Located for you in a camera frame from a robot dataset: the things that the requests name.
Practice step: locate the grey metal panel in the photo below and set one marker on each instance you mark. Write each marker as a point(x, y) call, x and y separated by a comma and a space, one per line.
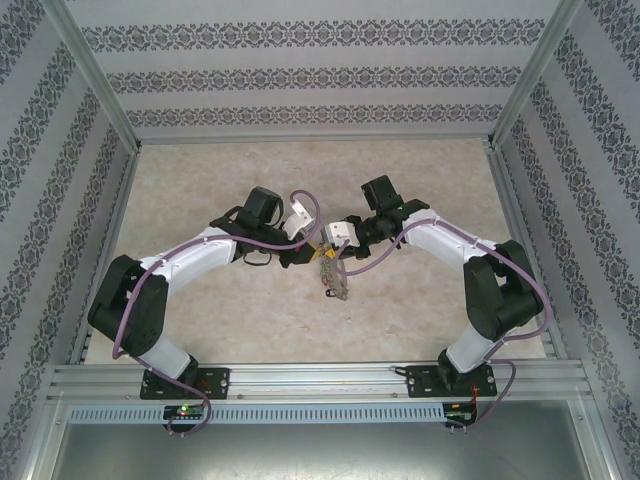
point(320, 450)

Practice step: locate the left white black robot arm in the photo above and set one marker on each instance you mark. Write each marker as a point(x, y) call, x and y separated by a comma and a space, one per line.
point(195, 255)

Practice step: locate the metal keyring holder with rings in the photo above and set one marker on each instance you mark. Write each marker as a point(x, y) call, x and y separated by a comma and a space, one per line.
point(340, 280)

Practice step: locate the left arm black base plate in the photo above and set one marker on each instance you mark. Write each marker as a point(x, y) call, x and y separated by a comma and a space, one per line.
point(220, 385)

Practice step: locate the left small circuit board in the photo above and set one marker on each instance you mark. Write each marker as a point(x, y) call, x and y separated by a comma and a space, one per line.
point(185, 412)

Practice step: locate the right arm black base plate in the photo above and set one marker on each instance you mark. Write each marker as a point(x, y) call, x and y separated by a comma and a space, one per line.
point(420, 382)

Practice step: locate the right small circuit board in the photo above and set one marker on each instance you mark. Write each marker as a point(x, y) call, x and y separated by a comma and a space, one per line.
point(461, 412)

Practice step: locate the aluminium frame post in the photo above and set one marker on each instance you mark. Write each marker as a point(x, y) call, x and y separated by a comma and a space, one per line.
point(97, 75)
point(531, 75)

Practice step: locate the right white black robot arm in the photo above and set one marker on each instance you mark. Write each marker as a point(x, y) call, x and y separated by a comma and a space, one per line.
point(450, 235)

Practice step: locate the small circuit board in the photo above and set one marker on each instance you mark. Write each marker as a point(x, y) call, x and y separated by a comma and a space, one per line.
point(185, 412)
point(461, 412)

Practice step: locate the aluminium mounting rail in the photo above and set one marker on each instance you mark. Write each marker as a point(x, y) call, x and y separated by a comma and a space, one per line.
point(320, 380)

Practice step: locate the aluminium side rail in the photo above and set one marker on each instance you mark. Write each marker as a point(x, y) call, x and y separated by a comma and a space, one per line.
point(122, 200)
point(502, 175)

